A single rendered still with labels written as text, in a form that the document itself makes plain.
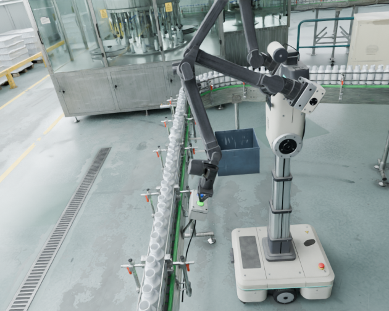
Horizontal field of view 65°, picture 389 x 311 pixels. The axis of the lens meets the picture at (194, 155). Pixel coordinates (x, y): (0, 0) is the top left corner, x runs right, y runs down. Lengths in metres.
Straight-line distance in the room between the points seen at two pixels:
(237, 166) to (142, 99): 3.22
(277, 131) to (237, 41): 5.25
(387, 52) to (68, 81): 4.92
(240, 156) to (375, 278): 1.33
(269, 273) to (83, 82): 4.17
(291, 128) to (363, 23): 3.84
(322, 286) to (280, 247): 0.35
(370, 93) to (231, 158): 1.57
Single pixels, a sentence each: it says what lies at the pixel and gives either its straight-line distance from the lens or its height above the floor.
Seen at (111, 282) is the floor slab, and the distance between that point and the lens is 2.71.
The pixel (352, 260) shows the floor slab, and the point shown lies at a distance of 2.78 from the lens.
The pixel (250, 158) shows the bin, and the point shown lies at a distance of 2.20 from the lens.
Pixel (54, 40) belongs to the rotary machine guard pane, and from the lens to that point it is 5.35.
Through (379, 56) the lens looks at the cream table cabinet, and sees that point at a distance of 5.51.
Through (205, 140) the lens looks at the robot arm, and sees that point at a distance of 1.28.
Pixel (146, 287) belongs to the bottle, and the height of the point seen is 1.15.
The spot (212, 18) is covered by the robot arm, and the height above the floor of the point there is 1.82.
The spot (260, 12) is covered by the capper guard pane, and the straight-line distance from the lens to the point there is 6.80.
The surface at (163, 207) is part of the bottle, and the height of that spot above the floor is 1.16.
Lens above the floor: 2.04
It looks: 31 degrees down
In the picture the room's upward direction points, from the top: 7 degrees counter-clockwise
